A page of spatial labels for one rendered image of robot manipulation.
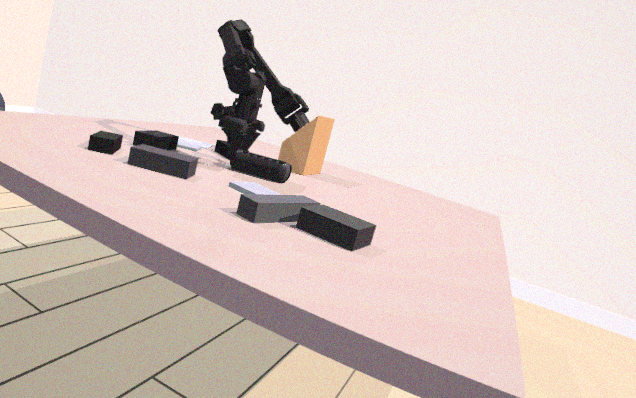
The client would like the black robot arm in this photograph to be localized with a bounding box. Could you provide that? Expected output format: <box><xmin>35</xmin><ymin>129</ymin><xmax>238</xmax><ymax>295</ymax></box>
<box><xmin>211</xmin><ymin>19</ymin><xmax>310</xmax><ymax>132</ymax></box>

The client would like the light grey flat rectangular panel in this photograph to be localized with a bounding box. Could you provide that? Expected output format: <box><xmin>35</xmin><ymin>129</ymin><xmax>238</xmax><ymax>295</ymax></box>
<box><xmin>177</xmin><ymin>141</ymin><xmax>201</xmax><ymax>151</ymax></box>

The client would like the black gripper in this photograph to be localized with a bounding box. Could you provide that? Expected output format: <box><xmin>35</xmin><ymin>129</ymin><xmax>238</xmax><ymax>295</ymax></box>
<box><xmin>218</xmin><ymin>94</ymin><xmax>266</xmax><ymax>159</ymax></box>

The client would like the dark grey controller unit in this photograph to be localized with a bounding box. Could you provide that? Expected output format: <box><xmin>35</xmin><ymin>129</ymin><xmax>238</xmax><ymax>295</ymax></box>
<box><xmin>230</xmin><ymin>150</ymin><xmax>292</xmax><ymax>183</ymax></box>

